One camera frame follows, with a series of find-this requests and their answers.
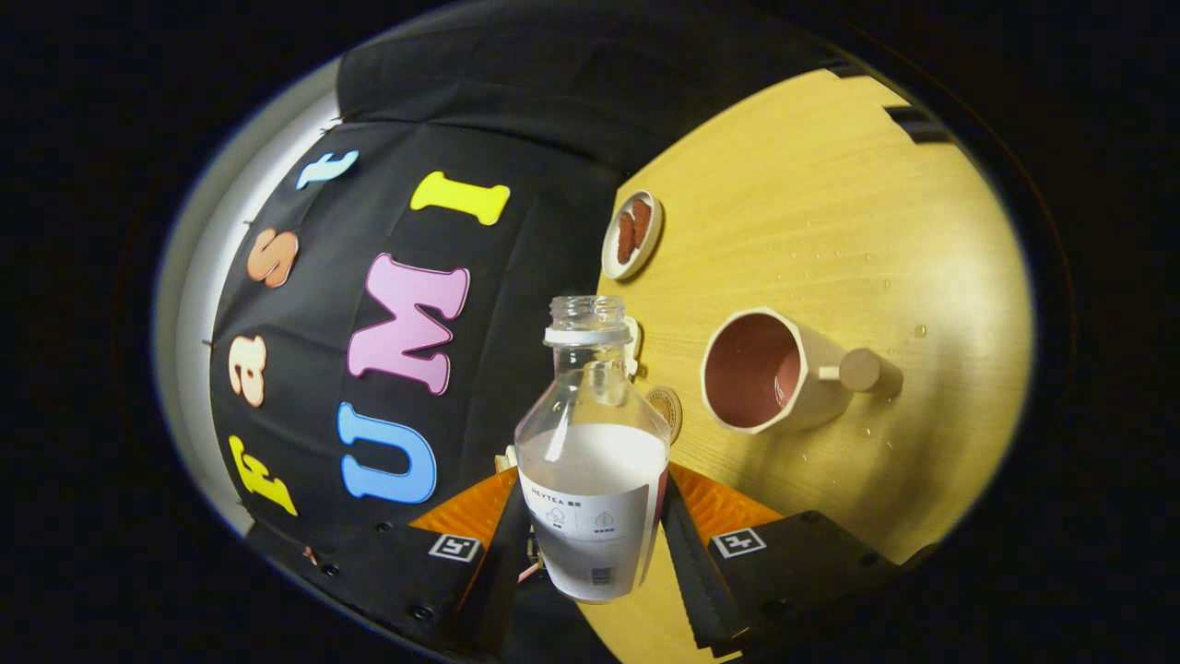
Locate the round white plate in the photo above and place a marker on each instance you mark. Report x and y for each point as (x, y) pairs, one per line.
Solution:
(613, 263)

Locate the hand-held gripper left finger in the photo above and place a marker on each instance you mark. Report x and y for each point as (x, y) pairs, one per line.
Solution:
(406, 572)

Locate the wooden table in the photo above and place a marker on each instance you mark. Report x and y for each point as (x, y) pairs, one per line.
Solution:
(876, 231)

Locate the white divided grain dish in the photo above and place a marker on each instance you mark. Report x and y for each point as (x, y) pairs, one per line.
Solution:
(632, 346)

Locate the black backdrop cloth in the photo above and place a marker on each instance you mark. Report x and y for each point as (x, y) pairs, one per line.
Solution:
(516, 138)

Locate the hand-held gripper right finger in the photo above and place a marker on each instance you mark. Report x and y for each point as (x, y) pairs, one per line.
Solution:
(793, 572)

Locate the clear juice bottle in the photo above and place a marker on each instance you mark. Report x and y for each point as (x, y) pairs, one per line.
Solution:
(590, 480)

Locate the round wooden coaster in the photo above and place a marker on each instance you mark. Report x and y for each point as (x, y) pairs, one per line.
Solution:
(668, 415)

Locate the red meat piece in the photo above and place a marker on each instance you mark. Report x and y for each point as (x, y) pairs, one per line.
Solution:
(642, 221)
(626, 240)

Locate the black table edge clamp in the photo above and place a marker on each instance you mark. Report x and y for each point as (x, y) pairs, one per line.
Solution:
(917, 123)
(843, 69)

